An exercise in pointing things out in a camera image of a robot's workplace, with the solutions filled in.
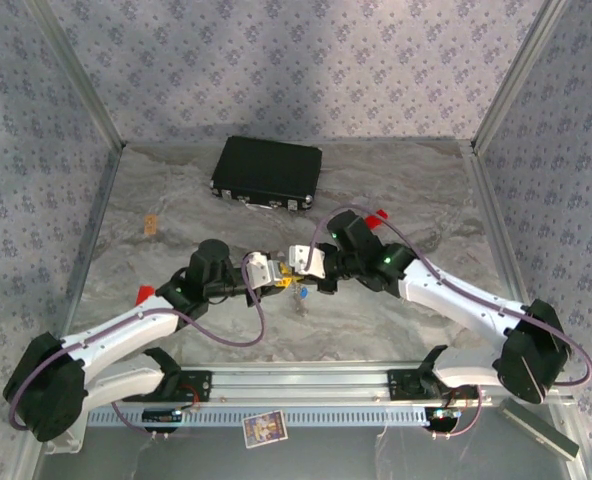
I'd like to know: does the metal plate with key rings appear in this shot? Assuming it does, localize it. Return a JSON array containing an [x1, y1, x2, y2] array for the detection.
[[289, 295, 312, 320]]

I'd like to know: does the black hard case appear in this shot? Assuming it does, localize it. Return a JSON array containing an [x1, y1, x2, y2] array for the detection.
[[210, 135, 324, 216]]

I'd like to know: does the colourful picture card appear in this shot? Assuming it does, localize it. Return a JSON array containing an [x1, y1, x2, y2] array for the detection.
[[242, 409, 290, 450]]

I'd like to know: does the grey metal bar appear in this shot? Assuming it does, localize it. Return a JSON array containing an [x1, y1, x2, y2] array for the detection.
[[495, 398, 581, 460]]

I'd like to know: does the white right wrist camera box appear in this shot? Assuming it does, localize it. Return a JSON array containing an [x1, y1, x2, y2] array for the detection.
[[288, 243, 340, 280]]

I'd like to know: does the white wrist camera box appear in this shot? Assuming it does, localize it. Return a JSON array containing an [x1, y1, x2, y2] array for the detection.
[[243, 251, 286, 290], [288, 243, 340, 280]]

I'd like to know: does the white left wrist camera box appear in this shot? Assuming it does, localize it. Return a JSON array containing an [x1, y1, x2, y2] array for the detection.
[[243, 251, 286, 290]]

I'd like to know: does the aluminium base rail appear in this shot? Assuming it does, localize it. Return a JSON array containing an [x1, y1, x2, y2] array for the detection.
[[28, 363, 576, 407]]

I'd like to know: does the aluminium side rail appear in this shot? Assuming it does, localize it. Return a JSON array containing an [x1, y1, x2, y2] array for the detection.
[[58, 144, 127, 369], [458, 141, 550, 364]]

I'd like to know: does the grey slotted cable duct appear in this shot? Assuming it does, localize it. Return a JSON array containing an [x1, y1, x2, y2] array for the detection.
[[84, 405, 431, 429]]

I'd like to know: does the grey plastic bracket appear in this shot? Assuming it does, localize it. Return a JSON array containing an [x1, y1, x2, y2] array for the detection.
[[43, 417, 87, 455]]

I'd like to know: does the aluminium frame post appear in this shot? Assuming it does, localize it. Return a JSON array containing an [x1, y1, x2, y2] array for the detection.
[[25, 0, 127, 151], [470, 0, 572, 156]]

